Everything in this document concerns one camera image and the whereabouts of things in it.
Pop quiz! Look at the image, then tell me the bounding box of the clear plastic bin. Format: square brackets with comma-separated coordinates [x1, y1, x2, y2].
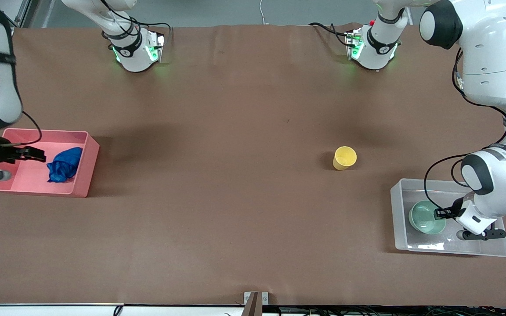
[390, 178, 506, 258]

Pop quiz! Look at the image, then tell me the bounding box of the pink plastic box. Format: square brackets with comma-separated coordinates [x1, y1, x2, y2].
[0, 128, 100, 198]

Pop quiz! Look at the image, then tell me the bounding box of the mint green bowl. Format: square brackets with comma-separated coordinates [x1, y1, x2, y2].
[408, 201, 448, 235]

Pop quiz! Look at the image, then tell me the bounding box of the yellow plastic cup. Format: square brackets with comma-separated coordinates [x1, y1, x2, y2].
[333, 146, 358, 171]

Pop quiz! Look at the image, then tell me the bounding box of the blue glove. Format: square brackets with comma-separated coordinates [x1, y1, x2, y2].
[47, 147, 83, 183]

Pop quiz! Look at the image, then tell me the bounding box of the aluminium frame profile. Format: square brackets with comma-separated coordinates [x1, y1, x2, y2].
[9, 0, 32, 29]

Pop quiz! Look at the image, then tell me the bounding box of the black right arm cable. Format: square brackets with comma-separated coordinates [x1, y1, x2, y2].
[0, 111, 43, 147]

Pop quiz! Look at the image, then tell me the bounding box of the black base cable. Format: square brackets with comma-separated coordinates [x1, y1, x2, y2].
[99, 0, 173, 45]
[309, 22, 351, 47]

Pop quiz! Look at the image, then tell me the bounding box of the black right base cable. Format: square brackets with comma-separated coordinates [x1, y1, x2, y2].
[99, 0, 173, 45]

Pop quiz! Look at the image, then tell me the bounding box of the white table edge rail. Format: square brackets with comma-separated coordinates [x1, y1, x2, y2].
[0, 303, 245, 316]

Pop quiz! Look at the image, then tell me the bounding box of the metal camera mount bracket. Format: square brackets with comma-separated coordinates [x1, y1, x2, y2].
[243, 291, 269, 316]

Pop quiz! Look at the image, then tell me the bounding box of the brown table cover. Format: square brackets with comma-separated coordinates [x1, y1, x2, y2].
[0, 23, 506, 306]

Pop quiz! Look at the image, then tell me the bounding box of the black left base cable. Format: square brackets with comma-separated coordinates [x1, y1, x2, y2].
[309, 22, 351, 47]

